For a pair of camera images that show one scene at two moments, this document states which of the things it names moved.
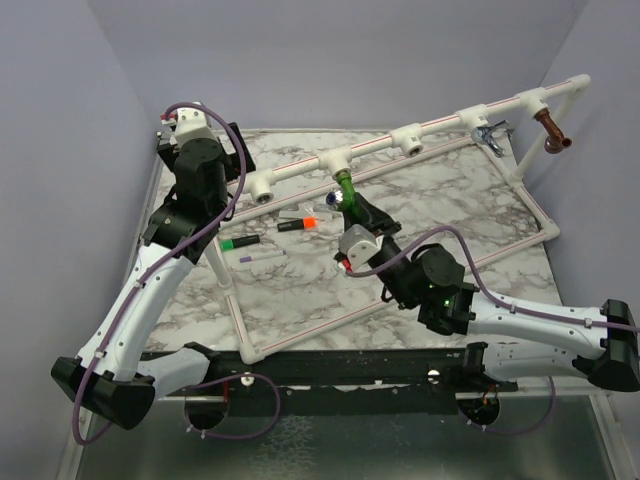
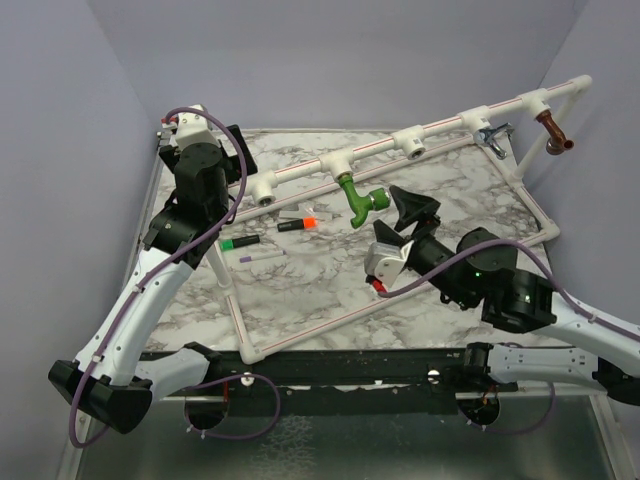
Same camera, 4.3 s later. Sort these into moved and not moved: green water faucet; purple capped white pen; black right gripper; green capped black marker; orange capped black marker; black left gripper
Moved: green water faucet; black right gripper
Not moved: green capped black marker; purple capped white pen; black left gripper; orange capped black marker
